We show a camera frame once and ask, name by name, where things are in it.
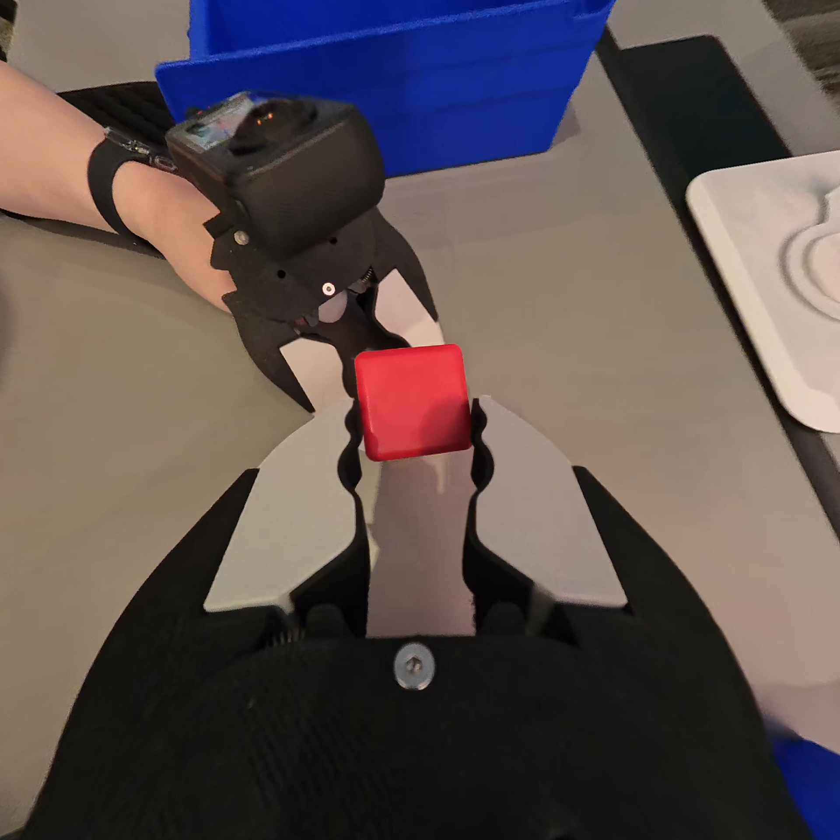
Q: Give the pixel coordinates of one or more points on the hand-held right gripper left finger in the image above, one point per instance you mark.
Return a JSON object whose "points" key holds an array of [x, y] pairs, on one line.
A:
{"points": [[289, 525]]}

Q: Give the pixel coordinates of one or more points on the blue plastic bin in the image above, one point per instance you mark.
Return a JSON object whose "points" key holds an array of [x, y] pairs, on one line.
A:
{"points": [[810, 794], [407, 85]]}

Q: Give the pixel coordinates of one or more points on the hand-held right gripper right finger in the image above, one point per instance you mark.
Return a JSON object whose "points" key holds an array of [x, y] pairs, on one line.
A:
{"points": [[544, 525]]}

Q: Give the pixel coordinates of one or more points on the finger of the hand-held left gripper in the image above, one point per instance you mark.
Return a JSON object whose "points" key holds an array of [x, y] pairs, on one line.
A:
{"points": [[315, 371], [410, 305]]}

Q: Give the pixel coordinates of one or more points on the red cube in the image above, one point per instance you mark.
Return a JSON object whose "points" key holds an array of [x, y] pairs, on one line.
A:
{"points": [[413, 400]]}

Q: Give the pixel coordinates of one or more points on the white document stand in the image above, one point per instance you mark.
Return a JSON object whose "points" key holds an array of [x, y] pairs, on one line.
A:
{"points": [[768, 275]]}

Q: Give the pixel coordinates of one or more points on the person's left forearm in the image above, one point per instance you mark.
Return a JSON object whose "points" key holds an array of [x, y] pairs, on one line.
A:
{"points": [[46, 144]]}

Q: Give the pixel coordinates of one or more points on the person's left hand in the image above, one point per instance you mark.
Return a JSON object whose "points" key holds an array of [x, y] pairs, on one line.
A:
{"points": [[170, 229]]}

